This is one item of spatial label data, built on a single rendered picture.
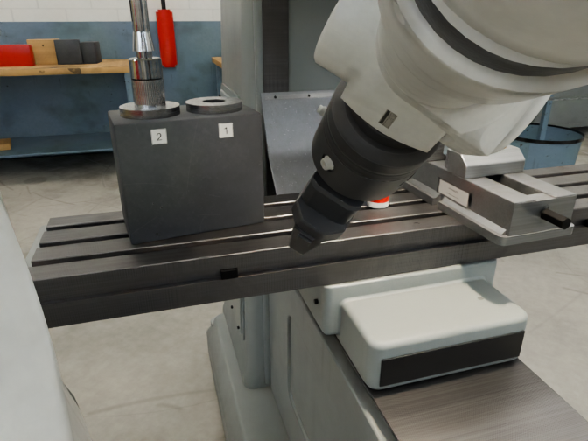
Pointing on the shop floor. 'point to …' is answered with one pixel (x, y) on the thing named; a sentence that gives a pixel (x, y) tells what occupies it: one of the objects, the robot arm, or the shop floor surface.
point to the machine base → (220, 353)
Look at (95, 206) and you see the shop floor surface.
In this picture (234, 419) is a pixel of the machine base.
